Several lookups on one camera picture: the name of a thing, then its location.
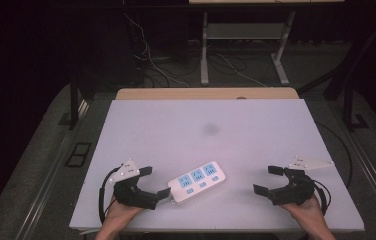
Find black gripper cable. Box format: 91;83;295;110
311;179;332;216
98;164;124;225

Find thin white floor cable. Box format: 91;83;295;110
216;53;268;88

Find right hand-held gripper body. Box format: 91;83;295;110
268;154;336;206

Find white power strip blue sockets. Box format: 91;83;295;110
167;161;227;205

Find white metal desk frame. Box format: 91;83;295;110
199;9;298;87

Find white table mat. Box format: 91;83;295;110
68;98;366;234

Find black floor cable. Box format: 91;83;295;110
315;121;354;190

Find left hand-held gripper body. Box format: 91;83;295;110
109;159;160;211

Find person's right hand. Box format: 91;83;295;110
280;194;325;231

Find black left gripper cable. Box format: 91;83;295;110
98;164;124;225

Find black metal stand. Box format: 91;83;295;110
58;71;92;132
296;13;371;133

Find wooden table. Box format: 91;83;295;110
114;87;300;101

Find white power strip cord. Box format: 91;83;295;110
78;228;101;237

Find metal floor rail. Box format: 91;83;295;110
342;129;376;228
15;99;90;240

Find person's left hand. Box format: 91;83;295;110
103;195;144;231

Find black floor plate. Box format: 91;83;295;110
64;141;93;169

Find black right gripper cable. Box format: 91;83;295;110
311;179;332;216

